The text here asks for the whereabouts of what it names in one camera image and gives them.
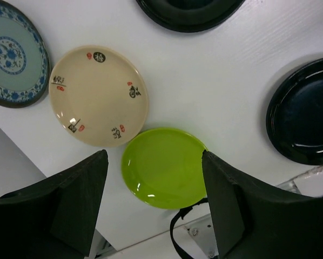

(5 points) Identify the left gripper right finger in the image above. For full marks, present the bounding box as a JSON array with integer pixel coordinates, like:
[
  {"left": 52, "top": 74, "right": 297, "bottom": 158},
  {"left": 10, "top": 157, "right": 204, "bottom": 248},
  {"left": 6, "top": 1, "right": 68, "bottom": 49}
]
[{"left": 202, "top": 151, "right": 323, "bottom": 258}]

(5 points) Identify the black plate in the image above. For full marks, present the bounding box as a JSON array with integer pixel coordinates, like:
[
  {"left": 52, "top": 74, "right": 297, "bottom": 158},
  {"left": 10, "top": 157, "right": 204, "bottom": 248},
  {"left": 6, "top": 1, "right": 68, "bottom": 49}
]
[
  {"left": 266, "top": 58, "right": 323, "bottom": 166},
  {"left": 137, "top": 0, "right": 245, "bottom": 33}
]

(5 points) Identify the black plate centre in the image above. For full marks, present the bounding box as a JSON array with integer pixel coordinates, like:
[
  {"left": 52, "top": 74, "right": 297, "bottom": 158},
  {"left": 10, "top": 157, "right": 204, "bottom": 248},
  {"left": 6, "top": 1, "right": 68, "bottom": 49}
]
[{"left": 137, "top": 0, "right": 245, "bottom": 33}]

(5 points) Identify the lime green plate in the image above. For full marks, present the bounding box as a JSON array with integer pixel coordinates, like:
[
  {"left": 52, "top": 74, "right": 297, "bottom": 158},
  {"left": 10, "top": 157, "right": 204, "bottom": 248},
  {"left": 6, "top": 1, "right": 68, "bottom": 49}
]
[{"left": 121, "top": 127, "right": 207, "bottom": 210}]

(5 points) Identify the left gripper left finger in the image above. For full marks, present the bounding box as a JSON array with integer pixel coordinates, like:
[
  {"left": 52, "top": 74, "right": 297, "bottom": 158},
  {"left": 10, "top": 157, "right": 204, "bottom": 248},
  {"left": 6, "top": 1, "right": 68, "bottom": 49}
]
[{"left": 0, "top": 150, "right": 108, "bottom": 258}]

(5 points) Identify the blue floral plate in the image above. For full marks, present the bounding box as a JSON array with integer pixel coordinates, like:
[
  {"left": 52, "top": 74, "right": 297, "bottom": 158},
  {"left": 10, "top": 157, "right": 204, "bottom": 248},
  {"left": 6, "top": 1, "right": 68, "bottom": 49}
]
[{"left": 0, "top": 1, "right": 51, "bottom": 108}]

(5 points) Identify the black plate near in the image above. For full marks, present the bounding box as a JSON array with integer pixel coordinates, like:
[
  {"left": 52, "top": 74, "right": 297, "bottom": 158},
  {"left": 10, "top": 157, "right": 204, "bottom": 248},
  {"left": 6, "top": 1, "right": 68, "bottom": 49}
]
[{"left": 266, "top": 58, "right": 323, "bottom": 166}]

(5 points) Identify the cream plate with calligraphy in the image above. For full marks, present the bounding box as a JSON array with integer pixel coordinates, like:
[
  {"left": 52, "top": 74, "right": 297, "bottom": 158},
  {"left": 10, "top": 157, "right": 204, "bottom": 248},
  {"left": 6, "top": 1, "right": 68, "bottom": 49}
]
[{"left": 49, "top": 45, "right": 149, "bottom": 147}]

